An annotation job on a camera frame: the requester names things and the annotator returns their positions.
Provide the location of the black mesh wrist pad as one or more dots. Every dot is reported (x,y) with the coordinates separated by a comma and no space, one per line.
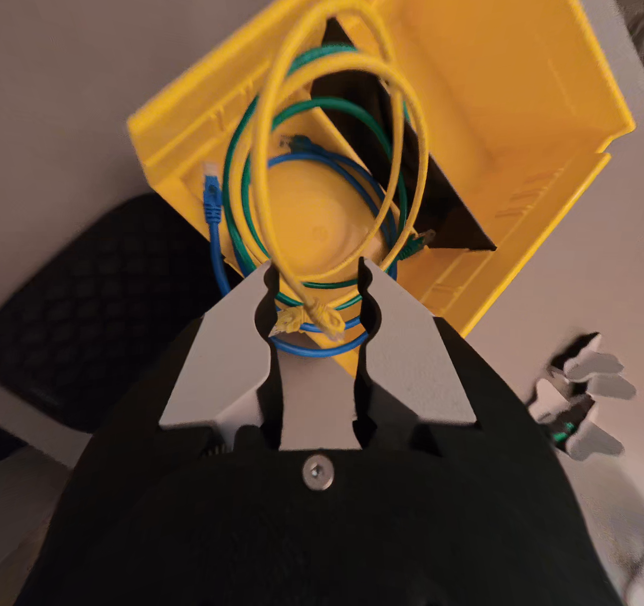
(100,314)

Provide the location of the yellow plastic bin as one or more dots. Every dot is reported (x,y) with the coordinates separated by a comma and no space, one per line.
(503,88)

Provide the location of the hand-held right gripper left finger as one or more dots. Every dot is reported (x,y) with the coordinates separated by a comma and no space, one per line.
(216,364)

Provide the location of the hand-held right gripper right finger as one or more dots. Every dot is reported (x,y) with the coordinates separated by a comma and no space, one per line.
(417,364)

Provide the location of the black bin divider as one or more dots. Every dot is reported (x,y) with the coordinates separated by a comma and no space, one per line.
(442,213)

